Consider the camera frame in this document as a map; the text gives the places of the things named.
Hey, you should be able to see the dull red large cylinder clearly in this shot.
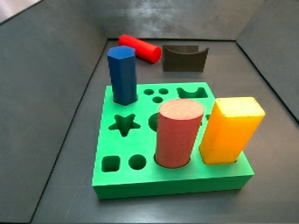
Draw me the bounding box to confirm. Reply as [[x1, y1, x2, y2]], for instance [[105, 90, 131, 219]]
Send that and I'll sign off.
[[154, 99, 205, 169]]

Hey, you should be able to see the blue hexagonal prism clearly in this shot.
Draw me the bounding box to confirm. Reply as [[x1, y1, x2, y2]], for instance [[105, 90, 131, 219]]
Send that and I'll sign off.
[[107, 45, 138, 106]]

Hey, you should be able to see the yellow rectangular block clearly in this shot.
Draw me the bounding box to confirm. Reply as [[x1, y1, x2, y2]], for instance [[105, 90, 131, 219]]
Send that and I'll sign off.
[[199, 97, 266, 165]]

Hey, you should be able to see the black curved cradle stand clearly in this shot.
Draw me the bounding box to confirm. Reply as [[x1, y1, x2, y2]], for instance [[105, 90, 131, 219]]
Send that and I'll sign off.
[[163, 45, 210, 72]]

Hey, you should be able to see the bright red cylinder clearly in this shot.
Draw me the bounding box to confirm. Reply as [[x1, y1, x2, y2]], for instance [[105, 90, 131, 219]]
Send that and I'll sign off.
[[118, 34, 162, 63]]

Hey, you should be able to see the green foam shape-sorter board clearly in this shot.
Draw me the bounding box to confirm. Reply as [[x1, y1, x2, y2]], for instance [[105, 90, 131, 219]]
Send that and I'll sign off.
[[93, 82, 256, 199]]

